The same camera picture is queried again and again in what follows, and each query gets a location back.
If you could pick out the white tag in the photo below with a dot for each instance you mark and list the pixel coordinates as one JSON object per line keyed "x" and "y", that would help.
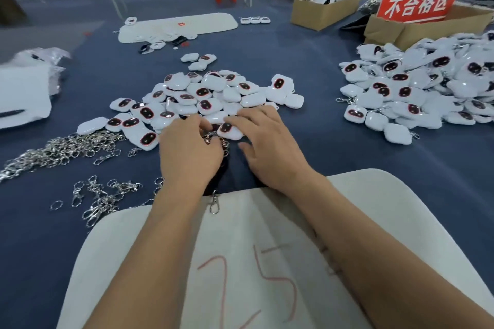
{"x": 226, "y": 129}

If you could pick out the red sign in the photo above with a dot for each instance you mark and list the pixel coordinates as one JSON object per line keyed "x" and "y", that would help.
{"x": 421, "y": 1}

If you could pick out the person's left hand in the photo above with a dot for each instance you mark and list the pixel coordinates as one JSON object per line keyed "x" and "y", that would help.
{"x": 189, "y": 159}

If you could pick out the flat brown cardboard box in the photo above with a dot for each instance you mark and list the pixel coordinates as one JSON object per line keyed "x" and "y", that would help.
{"x": 394, "y": 32}

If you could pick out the white foam board red marks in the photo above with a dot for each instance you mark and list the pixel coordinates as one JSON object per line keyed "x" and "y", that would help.
{"x": 255, "y": 232}

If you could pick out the person's right hand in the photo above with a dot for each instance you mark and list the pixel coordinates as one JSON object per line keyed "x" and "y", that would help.
{"x": 274, "y": 151}

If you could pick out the person's right forearm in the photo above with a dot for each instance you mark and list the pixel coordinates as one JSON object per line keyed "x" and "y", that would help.
{"x": 378, "y": 252}

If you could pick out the white paper sheet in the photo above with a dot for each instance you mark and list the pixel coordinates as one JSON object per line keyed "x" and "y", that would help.
{"x": 23, "y": 93}

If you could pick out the small white plastic part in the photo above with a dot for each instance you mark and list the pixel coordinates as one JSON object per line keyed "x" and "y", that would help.
{"x": 245, "y": 20}
{"x": 255, "y": 20}
{"x": 265, "y": 20}

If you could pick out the long white foam board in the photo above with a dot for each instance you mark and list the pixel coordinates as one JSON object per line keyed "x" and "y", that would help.
{"x": 212, "y": 22}

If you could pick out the person's left forearm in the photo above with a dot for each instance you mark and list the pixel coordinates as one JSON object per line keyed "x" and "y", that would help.
{"x": 147, "y": 263}

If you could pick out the black pen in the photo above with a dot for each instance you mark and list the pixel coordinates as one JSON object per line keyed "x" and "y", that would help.
{"x": 11, "y": 113}

